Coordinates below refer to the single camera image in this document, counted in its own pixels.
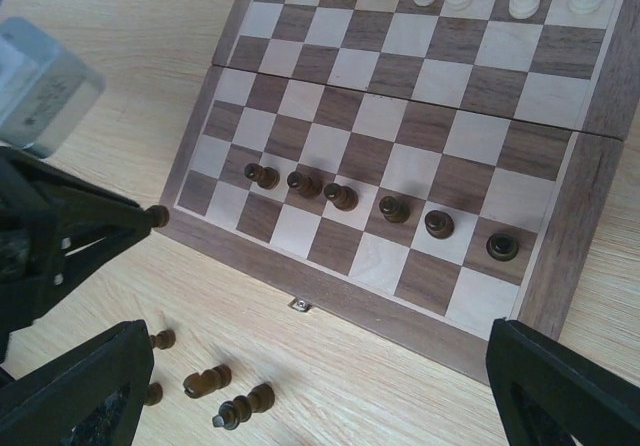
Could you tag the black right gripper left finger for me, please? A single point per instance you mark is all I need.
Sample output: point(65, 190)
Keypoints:
point(91, 395)

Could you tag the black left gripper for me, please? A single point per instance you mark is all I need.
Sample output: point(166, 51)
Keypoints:
point(56, 231)

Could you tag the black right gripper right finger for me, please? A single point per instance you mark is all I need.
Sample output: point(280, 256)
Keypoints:
point(546, 394)

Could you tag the dark pawn on board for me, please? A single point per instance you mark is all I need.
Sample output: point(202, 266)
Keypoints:
point(342, 197)
point(264, 177)
point(305, 185)

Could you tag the wooden chess board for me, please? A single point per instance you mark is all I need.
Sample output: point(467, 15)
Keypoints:
point(507, 125)

